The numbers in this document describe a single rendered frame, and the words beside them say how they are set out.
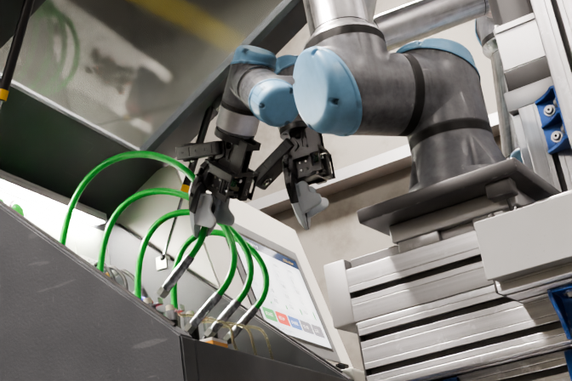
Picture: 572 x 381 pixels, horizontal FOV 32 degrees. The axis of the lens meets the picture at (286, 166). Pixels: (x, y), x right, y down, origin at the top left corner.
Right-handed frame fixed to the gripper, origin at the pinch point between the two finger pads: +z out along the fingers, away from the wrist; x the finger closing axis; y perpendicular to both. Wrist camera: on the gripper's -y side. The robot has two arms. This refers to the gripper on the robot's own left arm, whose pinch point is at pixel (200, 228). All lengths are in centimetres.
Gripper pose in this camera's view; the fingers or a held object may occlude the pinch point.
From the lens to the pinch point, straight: 184.2
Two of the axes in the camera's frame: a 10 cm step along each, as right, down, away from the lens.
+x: 6.5, -0.4, 7.6
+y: 7.1, 3.8, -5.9
